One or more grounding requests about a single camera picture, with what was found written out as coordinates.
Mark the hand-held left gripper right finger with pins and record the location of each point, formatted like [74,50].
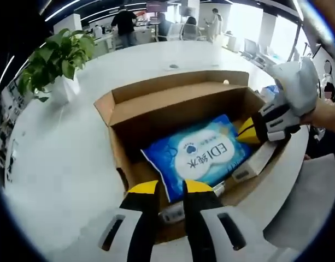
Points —
[200,202]

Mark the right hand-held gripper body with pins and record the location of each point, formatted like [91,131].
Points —
[304,87]

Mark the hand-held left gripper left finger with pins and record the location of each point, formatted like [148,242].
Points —
[145,207]

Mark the blue glossy tissue pack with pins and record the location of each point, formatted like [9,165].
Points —
[269,94]

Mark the blue soft wet wipes pack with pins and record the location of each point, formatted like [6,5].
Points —
[197,155]

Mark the small white carton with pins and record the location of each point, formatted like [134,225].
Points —
[254,163]

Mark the brown cardboard shoe box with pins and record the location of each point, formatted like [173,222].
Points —
[183,103]

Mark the person's right hand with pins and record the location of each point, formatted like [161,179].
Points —
[317,116]

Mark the computer monitor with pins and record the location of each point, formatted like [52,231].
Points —
[250,46]

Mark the white office chair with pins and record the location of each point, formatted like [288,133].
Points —
[193,34]

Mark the green plant in white pot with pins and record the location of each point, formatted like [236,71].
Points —
[60,54]

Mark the purple wall screen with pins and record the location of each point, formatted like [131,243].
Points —
[156,7]

